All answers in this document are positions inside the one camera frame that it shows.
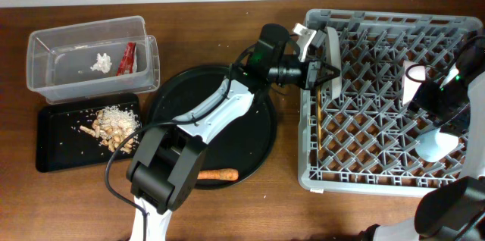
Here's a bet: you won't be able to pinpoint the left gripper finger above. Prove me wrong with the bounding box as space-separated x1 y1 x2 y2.
319 61 340 74
316 73 340 86

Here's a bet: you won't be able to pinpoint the grey plate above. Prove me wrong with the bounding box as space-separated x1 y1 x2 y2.
324 27 342 99

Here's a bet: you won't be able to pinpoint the wooden chopstick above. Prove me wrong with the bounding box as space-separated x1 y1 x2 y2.
316 86 322 151

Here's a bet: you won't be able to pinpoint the light blue cup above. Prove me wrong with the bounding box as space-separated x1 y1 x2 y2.
415 128 459 162

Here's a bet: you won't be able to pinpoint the white pink bowl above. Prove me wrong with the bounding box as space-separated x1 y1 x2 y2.
402 65 426 106

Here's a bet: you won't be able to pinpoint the orange carrot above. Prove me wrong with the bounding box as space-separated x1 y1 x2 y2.
197 168 239 181

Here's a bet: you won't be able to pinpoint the red snack wrapper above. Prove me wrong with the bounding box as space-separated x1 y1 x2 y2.
116 42 137 76

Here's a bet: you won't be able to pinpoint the food scraps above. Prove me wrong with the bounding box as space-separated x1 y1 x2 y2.
77 105 141 152

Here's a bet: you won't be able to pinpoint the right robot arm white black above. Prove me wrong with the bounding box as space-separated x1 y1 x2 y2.
356 35 484 240

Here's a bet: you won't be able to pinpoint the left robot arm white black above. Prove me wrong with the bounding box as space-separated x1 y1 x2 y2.
104 49 342 240

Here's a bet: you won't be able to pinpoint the grey dishwasher rack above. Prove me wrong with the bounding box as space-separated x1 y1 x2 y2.
298 9 484 197

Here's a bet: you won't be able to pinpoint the clear plastic waste bin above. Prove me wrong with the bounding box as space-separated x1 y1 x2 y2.
26 16 161 104

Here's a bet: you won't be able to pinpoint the round black serving tray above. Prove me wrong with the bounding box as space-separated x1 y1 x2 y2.
146 65 277 190

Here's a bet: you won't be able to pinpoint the crumpled white tissue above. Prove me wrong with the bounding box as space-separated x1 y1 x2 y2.
90 53 112 74

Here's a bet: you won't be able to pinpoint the black rectangular tray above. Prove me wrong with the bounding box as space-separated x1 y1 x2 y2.
36 93 141 173

